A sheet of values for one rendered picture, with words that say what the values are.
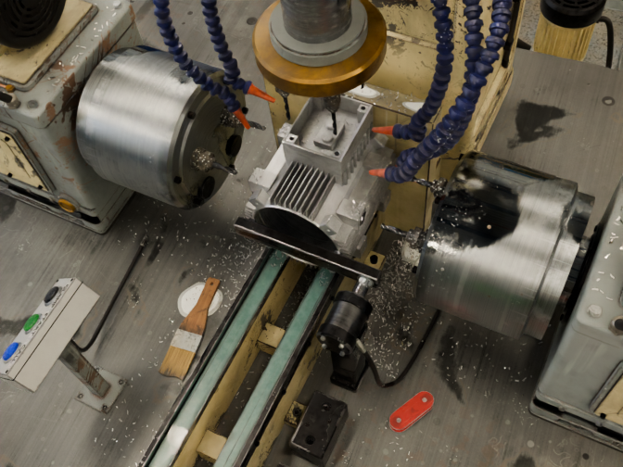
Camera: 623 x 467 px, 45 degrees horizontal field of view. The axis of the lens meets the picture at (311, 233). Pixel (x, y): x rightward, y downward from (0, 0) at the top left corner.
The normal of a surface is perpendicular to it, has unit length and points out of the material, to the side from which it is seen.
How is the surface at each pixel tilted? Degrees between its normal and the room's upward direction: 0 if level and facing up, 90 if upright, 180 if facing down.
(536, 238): 21
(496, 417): 0
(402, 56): 90
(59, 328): 50
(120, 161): 69
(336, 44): 0
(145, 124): 36
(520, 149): 0
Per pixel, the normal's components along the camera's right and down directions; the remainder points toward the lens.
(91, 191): 0.89, 0.34
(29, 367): 0.63, -0.07
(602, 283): -0.08, -0.52
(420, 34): -0.44, 0.79
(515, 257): -0.32, 0.04
